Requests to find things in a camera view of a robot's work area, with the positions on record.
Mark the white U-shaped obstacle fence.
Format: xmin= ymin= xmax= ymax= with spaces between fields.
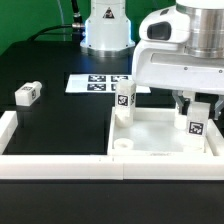
xmin=0 ymin=120 xmax=224 ymax=180

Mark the white square table top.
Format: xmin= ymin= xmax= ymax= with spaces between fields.
xmin=107 ymin=108 xmax=213 ymax=157

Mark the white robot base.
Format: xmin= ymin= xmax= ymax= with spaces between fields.
xmin=80 ymin=0 xmax=135 ymax=57

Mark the white marker sheet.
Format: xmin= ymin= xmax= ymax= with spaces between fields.
xmin=65 ymin=73 xmax=151 ymax=95

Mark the black cable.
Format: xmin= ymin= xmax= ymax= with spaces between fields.
xmin=27 ymin=0 xmax=86 ymax=42

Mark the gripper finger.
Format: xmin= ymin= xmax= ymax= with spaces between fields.
xmin=214 ymin=95 xmax=224 ymax=120
xmin=172 ymin=90 xmax=188 ymax=115

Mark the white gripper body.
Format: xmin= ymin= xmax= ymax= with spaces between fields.
xmin=132 ymin=40 xmax=224 ymax=95

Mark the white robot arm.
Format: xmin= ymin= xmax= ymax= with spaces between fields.
xmin=132 ymin=0 xmax=224 ymax=119

